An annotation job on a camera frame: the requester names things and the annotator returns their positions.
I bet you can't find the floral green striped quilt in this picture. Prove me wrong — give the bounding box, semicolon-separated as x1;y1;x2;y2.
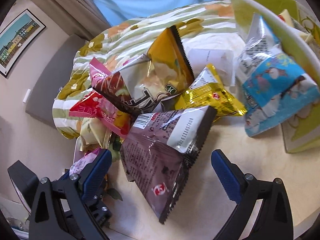
52;0;245;139

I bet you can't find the blue white snack bag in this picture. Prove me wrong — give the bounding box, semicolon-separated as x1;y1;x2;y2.
236;14;319;137

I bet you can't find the yellow brown chip bag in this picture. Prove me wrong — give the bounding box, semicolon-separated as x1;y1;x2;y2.
89;25;195;115

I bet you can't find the green white cardboard box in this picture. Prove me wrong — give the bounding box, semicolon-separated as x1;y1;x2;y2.
231;0;319;153

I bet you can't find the red pink snack bag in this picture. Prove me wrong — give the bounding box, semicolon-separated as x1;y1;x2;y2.
69;90;131;138

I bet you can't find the beige curtain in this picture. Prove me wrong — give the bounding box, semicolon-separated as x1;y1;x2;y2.
31;0;110;40

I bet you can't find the pink white Oishi bag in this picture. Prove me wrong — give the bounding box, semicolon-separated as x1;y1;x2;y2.
69;148;101;176

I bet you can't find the framed city picture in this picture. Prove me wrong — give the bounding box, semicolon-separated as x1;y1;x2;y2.
1;9;46;78

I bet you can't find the purple brown snack bag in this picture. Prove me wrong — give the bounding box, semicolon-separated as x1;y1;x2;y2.
120;106;217;224

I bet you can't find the pale yellow snack bag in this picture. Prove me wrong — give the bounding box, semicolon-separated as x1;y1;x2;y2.
80;118;112;153

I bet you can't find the gold yellow snack bag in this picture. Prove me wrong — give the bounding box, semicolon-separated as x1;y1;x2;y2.
174;63;247;120

